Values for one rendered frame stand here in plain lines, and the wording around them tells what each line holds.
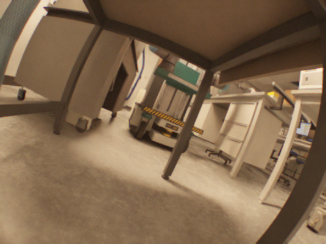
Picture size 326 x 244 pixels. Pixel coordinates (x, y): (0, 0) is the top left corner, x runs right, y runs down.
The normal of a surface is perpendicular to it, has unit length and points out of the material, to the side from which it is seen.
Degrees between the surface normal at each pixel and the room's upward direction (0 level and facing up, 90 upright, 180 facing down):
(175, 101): 90
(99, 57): 90
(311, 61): 90
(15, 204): 0
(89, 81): 90
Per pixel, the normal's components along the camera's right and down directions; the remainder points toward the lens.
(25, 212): 0.39, -0.92
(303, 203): -0.91, -0.37
